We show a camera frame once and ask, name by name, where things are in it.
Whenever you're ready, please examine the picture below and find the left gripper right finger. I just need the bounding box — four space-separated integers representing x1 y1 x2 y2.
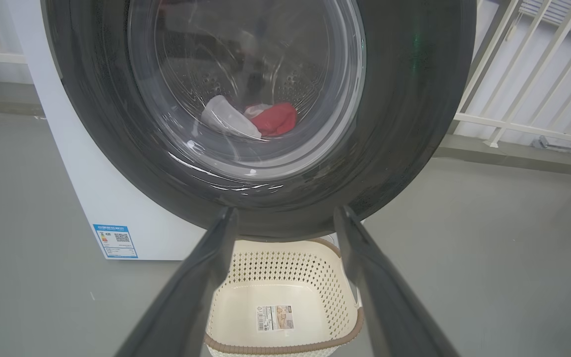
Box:
334 205 460 357

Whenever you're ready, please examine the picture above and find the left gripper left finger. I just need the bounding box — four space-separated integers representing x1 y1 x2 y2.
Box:
115 207 239 357

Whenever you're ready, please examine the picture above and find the dark round glass washer door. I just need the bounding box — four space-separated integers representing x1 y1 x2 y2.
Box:
40 0 478 242

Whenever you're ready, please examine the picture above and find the red garment with white trim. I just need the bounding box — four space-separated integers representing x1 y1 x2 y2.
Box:
201 95 299 139

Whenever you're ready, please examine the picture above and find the paper basket product label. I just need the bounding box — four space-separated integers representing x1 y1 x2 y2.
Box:
256 304 295 332

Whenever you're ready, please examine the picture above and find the cream perforated laundry basket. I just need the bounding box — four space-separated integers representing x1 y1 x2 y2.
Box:
204 238 364 357

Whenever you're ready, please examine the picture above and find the white front-load washing machine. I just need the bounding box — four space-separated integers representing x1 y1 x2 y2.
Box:
5 0 341 261

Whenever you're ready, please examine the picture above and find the blue energy label sticker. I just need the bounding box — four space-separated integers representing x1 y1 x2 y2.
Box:
93 224 138 259

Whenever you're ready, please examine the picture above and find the steel perforated washer drum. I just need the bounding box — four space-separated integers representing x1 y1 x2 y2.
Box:
157 0 332 154

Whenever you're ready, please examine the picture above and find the white window blind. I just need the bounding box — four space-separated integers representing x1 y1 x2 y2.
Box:
519 0 571 43

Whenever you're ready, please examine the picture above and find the grey metal floor bracket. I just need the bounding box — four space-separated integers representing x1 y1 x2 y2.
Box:
531 136 571 155

